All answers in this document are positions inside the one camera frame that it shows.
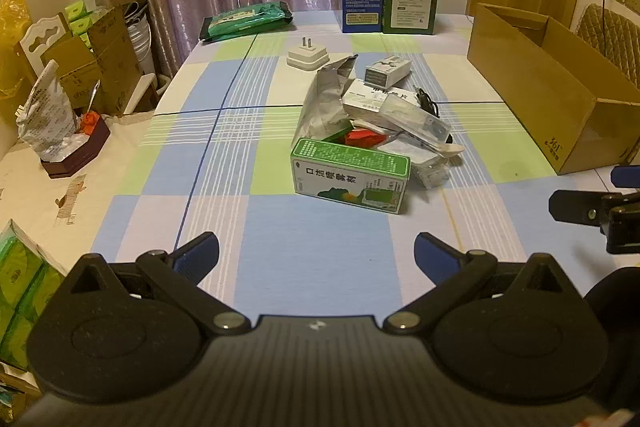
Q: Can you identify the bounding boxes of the quilted beige chair cover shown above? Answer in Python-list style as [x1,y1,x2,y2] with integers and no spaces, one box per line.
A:
[575,3,640,78]

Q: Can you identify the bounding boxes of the white plug adapter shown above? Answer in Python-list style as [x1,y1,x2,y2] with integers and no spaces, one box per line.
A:
[286,37,331,70]

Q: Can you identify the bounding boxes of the green and white medicine box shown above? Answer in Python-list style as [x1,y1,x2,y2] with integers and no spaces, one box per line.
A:
[291,137,412,215]

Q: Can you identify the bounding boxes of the black cable bundle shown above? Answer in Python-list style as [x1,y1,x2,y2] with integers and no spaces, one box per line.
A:
[414,86,442,118]

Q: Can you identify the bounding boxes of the desktop with checked tablecloth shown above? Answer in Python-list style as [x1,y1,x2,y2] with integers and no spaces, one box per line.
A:
[95,9,640,323]

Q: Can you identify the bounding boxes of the white bucket stack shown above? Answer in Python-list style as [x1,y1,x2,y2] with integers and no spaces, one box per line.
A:
[124,0,157,78]

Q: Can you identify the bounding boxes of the clear plastic packet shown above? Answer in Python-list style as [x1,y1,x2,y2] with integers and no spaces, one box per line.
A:
[382,99,451,145]

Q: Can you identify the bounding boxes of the white sachet wrapper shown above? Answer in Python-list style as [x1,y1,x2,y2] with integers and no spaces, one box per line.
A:
[377,141,451,190]

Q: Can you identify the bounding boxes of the white plastic bag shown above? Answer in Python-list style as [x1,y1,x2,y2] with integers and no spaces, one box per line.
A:
[16,61,77,164]

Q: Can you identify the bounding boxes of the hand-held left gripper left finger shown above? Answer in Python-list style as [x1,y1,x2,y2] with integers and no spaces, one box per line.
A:
[62,231,252,337]

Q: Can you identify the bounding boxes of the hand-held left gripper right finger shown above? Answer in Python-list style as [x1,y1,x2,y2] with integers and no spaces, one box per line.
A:
[382,231,583,337]

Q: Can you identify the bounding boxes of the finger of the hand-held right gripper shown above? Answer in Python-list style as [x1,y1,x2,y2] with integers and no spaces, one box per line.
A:
[548,189,608,228]
[610,165,640,188]

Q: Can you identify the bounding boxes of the bundle of green tissue packs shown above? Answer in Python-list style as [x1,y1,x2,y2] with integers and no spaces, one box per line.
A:
[0,219,67,370]

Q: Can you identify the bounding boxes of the silver foil bag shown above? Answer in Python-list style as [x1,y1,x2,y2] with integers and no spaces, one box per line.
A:
[298,55,360,148]

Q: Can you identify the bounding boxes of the white wooden board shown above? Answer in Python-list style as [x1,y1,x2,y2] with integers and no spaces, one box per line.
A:
[122,74,157,115]

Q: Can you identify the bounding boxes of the stack of green tissue packs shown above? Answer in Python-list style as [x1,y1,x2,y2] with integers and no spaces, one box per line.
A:
[62,0,109,48]

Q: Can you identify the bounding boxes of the red packet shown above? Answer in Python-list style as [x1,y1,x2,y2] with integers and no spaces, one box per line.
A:
[345,129,387,148]

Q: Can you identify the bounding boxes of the yellow plastic bag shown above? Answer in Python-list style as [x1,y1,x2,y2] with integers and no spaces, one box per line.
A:
[0,0,35,122]

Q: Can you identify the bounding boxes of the small white medicine box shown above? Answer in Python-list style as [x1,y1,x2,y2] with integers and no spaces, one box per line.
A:
[365,56,412,86]

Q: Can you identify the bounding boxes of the brown cardboard carton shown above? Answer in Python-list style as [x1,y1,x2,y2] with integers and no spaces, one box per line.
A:
[42,38,103,114]
[89,7,147,114]

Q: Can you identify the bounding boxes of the long white medicine box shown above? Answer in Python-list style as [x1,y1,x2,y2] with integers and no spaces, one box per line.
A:
[342,78,417,118]

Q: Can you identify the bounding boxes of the dark red box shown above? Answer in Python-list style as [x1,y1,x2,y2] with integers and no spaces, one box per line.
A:
[40,114,112,180]

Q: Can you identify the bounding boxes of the cream printed tablecloth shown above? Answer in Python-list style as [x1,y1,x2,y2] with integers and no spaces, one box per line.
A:
[0,107,156,273]

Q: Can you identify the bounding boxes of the white carved chair back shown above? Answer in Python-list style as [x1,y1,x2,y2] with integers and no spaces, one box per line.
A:
[15,13,72,72]

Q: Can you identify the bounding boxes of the brown cardboard box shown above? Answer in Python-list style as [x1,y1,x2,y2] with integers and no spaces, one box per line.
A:
[466,3,640,176]

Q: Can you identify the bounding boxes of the grey charger cable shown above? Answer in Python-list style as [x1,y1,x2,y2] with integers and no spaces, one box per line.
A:
[601,0,615,58]

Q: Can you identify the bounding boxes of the green plastic packet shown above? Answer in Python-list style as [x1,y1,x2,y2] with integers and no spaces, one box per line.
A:
[199,2,293,42]

